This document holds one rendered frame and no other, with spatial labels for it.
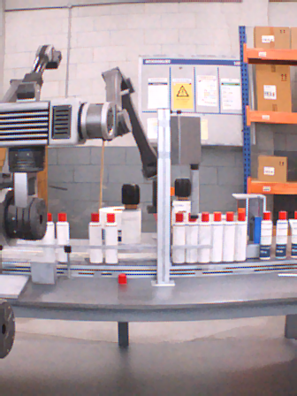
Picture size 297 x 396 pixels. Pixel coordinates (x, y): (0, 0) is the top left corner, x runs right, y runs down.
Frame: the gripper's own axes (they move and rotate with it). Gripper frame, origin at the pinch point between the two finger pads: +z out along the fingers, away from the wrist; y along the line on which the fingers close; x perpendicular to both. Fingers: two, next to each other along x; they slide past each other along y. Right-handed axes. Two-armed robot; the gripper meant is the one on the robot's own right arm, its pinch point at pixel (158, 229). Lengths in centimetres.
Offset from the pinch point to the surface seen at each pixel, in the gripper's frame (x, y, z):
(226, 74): -414, -87, -107
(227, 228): 8.2, -27.5, -1.4
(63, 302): 53, 35, 19
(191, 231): 8.1, -12.6, -0.4
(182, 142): 22.9, -7.4, -35.5
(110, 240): 8.9, 19.1, 3.7
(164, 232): 21.7, -1.5, -1.8
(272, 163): -341, -123, -13
